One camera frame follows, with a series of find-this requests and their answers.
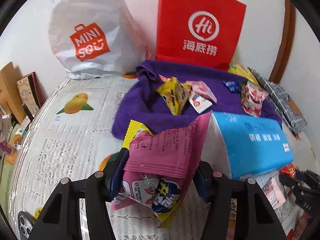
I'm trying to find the wooden chair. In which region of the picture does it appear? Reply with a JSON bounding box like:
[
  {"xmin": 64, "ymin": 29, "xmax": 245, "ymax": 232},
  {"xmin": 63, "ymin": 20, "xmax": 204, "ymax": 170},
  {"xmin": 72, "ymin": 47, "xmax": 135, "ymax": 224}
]
[{"xmin": 0, "ymin": 62, "xmax": 26, "ymax": 124}]

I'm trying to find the yellow snack packet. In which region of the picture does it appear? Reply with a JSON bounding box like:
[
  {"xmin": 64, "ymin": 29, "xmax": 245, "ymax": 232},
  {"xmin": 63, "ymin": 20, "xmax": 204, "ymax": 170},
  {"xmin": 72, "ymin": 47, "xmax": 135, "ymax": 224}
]
[{"xmin": 156, "ymin": 77, "xmax": 191, "ymax": 115}]

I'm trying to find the blue cookie snack packet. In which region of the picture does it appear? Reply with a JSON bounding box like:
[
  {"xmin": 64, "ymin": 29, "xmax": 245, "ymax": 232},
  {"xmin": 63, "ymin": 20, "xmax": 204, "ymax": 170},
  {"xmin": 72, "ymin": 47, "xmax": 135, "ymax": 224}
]
[{"xmin": 223, "ymin": 81, "xmax": 241, "ymax": 93}]

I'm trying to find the red paper shopping bag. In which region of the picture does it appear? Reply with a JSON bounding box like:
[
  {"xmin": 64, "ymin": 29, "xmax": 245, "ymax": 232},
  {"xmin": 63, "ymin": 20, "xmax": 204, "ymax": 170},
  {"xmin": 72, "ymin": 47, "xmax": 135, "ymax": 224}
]
[{"xmin": 156, "ymin": 0, "xmax": 246, "ymax": 71}]

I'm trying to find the grey checked star cushion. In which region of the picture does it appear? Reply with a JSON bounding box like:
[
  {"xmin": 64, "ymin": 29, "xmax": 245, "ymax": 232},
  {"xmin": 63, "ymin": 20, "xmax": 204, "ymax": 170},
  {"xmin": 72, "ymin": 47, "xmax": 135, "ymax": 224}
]
[{"xmin": 249, "ymin": 69, "xmax": 307, "ymax": 134}]

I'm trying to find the pink candy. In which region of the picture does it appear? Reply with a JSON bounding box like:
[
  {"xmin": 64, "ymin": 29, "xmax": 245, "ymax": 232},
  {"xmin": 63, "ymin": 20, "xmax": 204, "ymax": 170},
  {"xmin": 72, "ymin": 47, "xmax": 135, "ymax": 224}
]
[{"xmin": 187, "ymin": 81, "xmax": 217, "ymax": 103}]

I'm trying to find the white red snack packet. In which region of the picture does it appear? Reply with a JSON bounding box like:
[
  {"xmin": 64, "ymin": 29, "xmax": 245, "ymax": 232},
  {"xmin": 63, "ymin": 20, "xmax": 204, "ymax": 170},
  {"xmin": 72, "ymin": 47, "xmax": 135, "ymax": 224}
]
[{"xmin": 188, "ymin": 90, "xmax": 213, "ymax": 114}]

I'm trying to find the strawberry print snack packet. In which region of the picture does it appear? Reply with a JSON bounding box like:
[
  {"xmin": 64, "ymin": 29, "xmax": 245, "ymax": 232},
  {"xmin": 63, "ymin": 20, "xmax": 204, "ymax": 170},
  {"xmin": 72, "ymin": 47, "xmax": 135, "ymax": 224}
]
[{"xmin": 241, "ymin": 80, "xmax": 268, "ymax": 117}]

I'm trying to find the purple towel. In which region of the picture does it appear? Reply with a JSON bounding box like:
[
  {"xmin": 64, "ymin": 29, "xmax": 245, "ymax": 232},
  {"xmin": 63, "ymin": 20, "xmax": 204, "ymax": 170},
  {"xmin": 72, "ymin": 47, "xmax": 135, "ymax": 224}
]
[{"xmin": 111, "ymin": 60, "xmax": 283, "ymax": 141}]

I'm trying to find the yellow potato chips bag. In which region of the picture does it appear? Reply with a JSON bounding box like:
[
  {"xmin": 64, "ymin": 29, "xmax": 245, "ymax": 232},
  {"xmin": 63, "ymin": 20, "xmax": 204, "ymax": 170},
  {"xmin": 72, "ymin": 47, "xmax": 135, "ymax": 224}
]
[{"xmin": 228, "ymin": 63, "xmax": 259, "ymax": 86}]

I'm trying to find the dark framed picture board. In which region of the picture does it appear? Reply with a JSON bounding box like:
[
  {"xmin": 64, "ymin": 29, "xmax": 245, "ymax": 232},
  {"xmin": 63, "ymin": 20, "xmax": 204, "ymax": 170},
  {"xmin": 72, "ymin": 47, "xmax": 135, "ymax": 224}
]
[{"xmin": 17, "ymin": 72, "xmax": 43, "ymax": 116}]

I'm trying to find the brown wooden door frame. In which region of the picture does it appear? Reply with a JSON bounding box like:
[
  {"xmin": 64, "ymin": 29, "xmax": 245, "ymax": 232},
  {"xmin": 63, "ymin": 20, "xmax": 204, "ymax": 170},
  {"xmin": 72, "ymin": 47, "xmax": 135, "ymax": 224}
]
[{"xmin": 268, "ymin": 0, "xmax": 296, "ymax": 83}]

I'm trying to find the large pink snack bag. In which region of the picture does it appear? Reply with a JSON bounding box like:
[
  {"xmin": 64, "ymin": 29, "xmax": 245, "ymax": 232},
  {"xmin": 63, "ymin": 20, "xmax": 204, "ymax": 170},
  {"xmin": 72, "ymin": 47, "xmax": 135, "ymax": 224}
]
[{"xmin": 112, "ymin": 113, "xmax": 211, "ymax": 228}]

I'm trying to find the pink white flat packet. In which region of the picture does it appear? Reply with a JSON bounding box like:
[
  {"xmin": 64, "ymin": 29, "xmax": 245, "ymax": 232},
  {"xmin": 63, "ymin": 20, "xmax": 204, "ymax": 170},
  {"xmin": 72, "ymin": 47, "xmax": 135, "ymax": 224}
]
[{"xmin": 263, "ymin": 178, "xmax": 286, "ymax": 210}]

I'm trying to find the grey smartphone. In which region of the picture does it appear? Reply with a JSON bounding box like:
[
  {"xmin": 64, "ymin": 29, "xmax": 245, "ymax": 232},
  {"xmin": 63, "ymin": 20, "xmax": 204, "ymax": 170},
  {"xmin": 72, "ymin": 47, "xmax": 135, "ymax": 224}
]
[{"xmin": 17, "ymin": 211, "xmax": 36, "ymax": 240}]

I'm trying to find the white Miniso plastic bag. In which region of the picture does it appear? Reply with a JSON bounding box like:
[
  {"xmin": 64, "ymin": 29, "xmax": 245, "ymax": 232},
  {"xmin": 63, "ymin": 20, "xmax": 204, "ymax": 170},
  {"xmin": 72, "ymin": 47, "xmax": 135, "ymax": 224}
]
[{"xmin": 48, "ymin": 0, "xmax": 150, "ymax": 80}]

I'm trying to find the red round candy packet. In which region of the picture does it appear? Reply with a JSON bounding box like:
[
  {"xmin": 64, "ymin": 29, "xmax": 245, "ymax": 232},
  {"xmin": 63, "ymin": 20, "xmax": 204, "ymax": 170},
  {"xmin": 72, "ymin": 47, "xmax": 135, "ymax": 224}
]
[{"xmin": 280, "ymin": 164, "xmax": 296, "ymax": 178}]

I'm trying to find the blue tissue pack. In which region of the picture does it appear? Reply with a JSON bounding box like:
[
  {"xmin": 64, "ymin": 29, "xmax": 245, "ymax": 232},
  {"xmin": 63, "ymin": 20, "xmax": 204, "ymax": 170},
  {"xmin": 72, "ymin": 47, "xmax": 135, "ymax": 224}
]
[{"xmin": 201, "ymin": 112, "xmax": 294, "ymax": 180}]

